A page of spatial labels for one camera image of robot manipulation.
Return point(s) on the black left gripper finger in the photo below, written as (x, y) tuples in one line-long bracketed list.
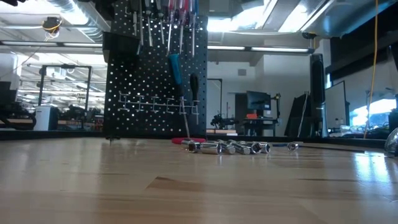
[(109, 7)]

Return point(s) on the white board panel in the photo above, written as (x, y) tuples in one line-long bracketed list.
[(335, 105)]

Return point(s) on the black pegboard bin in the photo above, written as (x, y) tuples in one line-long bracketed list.
[(121, 45)]

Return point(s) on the black perforated pegboard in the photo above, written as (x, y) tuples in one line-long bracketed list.
[(149, 77)]

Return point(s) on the ceiling light strip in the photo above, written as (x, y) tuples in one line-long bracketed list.
[(31, 43), (280, 49)]

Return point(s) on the light wood workbench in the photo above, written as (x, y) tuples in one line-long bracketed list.
[(65, 122)]

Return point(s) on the black equipment stack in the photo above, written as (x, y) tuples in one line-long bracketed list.
[(7, 93)]

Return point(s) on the thin black stand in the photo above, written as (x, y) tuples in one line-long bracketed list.
[(221, 96)]

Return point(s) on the chrome universal joint adapter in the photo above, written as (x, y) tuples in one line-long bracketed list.
[(193, 147)]

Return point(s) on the black computer monitor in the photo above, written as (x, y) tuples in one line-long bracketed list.
[(258, 101)]

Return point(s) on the orange red box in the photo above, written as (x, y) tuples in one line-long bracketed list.
[(252, 116)]

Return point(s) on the black office desk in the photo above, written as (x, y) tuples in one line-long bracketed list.
[(261, 123)]

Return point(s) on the black leaning panel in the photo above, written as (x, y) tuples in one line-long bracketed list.
[(295, 118)]

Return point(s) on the tall black pillar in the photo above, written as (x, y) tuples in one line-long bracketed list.
[(317, 93)]

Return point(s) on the black eyeglasses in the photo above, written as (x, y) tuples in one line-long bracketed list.
[(392, 143)]

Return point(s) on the ribbed silver air duct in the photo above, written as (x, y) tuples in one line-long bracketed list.
[(90, 28)]

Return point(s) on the black gantry frame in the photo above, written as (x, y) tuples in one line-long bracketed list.
[(65, 66)]

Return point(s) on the black aluminium frame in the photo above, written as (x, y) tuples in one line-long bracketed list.
[(46, 134)]

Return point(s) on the grey wall box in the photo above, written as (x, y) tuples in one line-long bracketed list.
[(242, 72)]

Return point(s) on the black ceiling camera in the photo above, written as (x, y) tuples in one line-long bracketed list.
[(309, 35)]

